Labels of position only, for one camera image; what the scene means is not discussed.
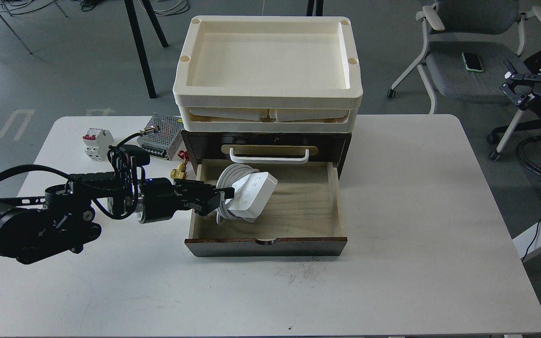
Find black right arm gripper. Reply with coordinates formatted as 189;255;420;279
501;60;541;110

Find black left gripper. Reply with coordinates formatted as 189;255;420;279
138;178;235;224

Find white power strip with cable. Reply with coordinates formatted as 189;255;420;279
216;163;278;225

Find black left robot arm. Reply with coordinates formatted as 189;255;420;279
0;144;234;264

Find grey office chair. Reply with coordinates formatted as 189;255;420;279
386;0;541;115

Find green case smartphone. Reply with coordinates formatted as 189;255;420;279
461;52;484;73

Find metal mesh power supply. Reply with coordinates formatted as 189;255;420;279
137;113;183;160

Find open wooden drawer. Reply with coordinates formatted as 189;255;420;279
185;162;348;257

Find cream plastic tray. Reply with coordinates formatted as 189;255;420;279
173;15;363;133

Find red white circuit breaker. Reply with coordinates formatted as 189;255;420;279
82;128;114;161

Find black table legs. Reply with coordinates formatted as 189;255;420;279
124;0;169;99

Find white drawer handle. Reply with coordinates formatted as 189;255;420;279
229;147;310;165

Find brass valve red handle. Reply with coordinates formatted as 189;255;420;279
170;150;190;180

